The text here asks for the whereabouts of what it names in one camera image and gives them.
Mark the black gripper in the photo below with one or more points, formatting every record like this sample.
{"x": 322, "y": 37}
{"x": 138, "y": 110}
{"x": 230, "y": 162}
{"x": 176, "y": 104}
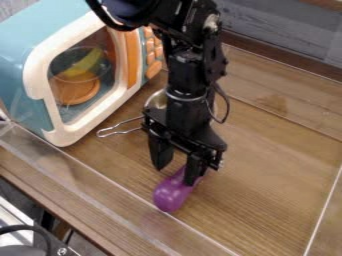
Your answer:
{"x": 178, "y": 124}

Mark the purple toy eggplant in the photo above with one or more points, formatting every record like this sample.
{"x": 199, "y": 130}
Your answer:
{"x": 172, "y": 192}

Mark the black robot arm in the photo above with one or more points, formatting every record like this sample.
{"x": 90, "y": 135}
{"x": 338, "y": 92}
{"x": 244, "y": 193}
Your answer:
{"x": 188, "y": 27}

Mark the orange turntable plate in microwave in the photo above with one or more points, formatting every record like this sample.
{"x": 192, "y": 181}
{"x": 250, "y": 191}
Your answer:
{"x": 75, "y": 90}

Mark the blue toy microwave oven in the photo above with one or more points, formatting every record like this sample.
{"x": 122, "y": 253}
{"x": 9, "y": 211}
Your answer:
{"x": 56, "y": 38}

